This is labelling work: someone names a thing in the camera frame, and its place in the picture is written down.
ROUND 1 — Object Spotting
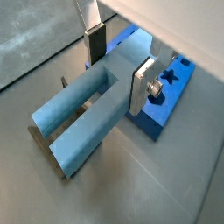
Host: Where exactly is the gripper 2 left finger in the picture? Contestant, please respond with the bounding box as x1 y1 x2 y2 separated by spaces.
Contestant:
73 0 107 66

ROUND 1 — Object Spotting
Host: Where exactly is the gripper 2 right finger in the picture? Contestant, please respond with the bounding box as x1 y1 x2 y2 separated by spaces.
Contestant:
129 38 179 116

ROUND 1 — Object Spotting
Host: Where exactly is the light blue square-circle object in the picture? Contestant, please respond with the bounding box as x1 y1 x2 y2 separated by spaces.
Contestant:
31 27 155 179

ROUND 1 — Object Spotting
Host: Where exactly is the black curved fixture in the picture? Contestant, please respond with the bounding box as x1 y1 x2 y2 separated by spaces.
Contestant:
31 73 108 179

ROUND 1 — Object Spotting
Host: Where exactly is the blue shape sorter block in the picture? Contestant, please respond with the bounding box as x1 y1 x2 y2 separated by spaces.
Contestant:
87 24 195 144

